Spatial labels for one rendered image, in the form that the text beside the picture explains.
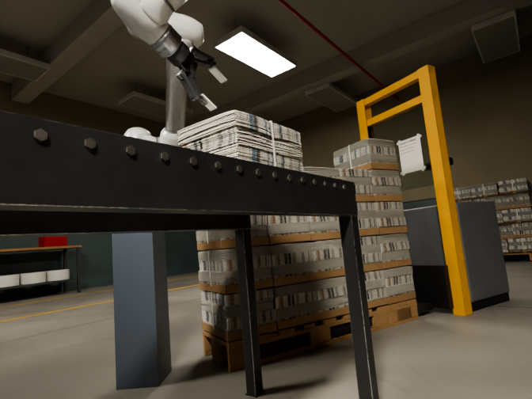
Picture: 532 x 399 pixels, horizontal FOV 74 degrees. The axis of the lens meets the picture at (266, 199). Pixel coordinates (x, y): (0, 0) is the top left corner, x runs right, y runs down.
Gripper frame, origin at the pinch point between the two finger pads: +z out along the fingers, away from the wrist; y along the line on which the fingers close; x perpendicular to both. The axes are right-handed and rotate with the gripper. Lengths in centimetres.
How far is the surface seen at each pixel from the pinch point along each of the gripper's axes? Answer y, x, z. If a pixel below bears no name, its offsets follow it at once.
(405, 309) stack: 19, 2, 196
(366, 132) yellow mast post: -132, -30, 177
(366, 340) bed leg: 65, 34, 65
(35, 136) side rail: 64, 34, -43
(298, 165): 10.4, 13.9, 35.6
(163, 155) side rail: 55, 34, -26
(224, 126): 18.0, 9.7, 0.9
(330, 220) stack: -13, -20, 120
